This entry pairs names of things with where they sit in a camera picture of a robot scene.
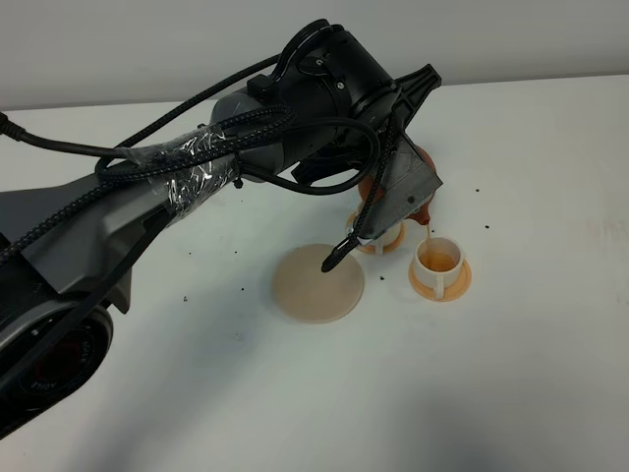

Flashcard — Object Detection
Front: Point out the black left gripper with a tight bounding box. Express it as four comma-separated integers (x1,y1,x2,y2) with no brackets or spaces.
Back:
292,64,441,185

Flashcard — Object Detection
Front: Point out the brown clay teapot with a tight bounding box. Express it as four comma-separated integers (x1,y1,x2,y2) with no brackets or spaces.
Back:
358,145,436,226

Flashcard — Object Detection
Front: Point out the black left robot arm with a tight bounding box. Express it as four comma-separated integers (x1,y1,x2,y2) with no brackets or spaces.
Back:
1,20,441,436

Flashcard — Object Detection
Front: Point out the beige round teapot coaster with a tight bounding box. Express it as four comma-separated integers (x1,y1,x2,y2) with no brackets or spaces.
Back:
271,244,365,324

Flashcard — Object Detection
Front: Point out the white teacup far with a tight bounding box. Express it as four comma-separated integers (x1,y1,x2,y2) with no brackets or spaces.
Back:
356,223,403,257

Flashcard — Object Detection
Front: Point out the white teacup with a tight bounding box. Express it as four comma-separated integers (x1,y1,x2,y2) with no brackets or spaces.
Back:
356,223,403,257
411,236,465,299

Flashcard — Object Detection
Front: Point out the orange saucer far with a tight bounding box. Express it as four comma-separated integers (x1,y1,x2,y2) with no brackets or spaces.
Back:
345,211,407,256

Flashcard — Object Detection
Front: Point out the orange saucer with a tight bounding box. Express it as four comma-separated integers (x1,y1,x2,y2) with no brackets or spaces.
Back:
345,211,407,256
408,260,472,302

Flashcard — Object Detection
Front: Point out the white teacup near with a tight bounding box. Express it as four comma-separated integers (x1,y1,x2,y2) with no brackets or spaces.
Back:
411,236,465,299

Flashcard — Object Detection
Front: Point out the orange saucer near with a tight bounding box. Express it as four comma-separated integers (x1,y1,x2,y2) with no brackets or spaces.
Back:
408,260,472,302

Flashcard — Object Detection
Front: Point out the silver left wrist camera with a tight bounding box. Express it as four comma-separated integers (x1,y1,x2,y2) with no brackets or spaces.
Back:
353,133,442,246

